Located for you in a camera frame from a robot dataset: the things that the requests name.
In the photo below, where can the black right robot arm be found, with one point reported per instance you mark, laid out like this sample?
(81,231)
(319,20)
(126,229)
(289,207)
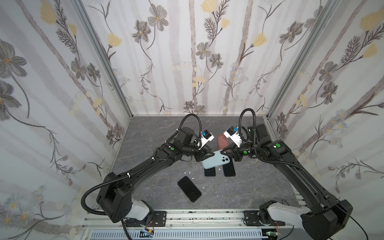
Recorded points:
(323,215)

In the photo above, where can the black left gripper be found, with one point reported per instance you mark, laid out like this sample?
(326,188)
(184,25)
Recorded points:
(200,153)

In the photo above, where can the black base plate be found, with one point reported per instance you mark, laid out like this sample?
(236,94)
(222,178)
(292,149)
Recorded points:
(251,218)
(159,219)

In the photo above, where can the white perforated cable duct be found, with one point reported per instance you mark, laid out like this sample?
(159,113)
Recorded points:
(207,234)

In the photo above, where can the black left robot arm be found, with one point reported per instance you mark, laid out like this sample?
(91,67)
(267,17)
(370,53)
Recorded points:
(115,195)

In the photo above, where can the aluminium mounting rail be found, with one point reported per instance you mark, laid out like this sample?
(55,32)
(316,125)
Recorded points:
(198,220)

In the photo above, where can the phone in black case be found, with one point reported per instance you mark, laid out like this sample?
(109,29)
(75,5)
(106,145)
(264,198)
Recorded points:
(189,189)

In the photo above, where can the phone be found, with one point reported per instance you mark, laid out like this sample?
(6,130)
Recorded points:
(189,189)
(210,172)

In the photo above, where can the black smartphone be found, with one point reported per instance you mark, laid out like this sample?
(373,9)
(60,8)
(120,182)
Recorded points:
(229,169)

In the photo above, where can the pale blue phone case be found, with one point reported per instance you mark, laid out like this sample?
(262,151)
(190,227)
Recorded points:
(218,159)

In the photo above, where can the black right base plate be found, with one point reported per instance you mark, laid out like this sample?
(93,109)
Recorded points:
(251,218)

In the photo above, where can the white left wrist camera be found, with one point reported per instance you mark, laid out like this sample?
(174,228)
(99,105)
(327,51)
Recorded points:
(206,136)

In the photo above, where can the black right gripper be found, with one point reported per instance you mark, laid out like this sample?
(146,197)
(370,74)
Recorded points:
(232,153)

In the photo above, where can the pink phone case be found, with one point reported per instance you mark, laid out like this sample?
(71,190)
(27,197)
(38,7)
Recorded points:
(223,142)

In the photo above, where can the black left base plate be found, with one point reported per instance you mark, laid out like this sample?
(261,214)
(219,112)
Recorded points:
(159,219)

